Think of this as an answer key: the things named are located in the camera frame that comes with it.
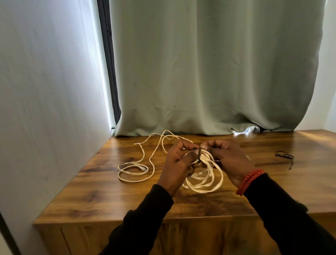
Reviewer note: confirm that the white side panel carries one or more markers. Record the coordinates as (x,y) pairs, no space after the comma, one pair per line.
(52,105)

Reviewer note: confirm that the grey-green curtain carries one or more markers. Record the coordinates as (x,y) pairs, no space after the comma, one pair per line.
(210,65)

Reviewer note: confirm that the black window frame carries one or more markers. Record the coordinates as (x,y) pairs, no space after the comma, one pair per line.
(109,52)

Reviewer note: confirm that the person's left hand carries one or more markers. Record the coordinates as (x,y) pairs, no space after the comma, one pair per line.
(176,170)

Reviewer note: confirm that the wooden cabinet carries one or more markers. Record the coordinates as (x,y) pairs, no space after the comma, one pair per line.
(105,199)

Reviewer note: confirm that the person's right hand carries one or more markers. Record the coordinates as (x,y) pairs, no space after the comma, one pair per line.
(231,160)

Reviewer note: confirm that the person's left forearm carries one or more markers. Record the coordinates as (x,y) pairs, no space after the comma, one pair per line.
(141,226)

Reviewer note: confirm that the person's right forearm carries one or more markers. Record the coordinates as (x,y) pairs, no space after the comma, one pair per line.
(288,218)

